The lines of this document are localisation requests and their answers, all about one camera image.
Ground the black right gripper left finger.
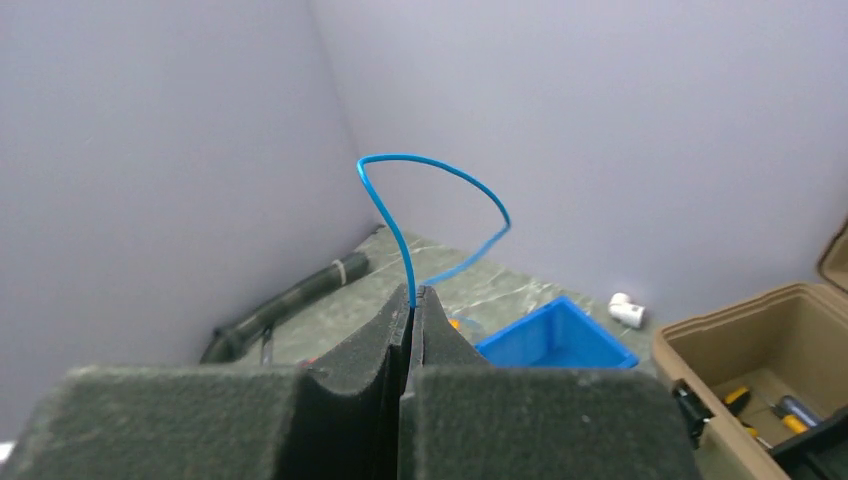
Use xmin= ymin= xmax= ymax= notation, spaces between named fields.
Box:
xmin=301 ymin=284 xmax=412 ymax=398

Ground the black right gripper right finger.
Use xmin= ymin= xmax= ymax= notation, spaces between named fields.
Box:
xmin=405 ymin=286 xmax=491 ymax=391

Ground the white pipe elbow fitting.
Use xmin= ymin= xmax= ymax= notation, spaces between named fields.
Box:
xmin=608 ymin=292 xmax=646 ymax=329

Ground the silver wrench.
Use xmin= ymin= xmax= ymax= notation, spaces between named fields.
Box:
xmin=260 ymin=326 xmax=274 ymax=366

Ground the blue plastic bin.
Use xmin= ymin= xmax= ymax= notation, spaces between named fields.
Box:
xmin=475 ymin=296 xmax=640 ymax=369

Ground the tan tool box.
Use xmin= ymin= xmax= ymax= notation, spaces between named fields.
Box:
xmin=652 ymin=228 xmax=847 ymax=479

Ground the black tool box tray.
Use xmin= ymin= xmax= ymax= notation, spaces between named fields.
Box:
xmin=770 ymin=406 xmax=847 ymax=480

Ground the black corrugated hose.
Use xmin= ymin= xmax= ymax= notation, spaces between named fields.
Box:
xmin=199 ymin=251 xmax=371 ymax=366

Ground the yellow handled screwdriver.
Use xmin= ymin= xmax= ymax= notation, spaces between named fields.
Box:
xmin=722 ymin=386 xmax=772 ymax=450

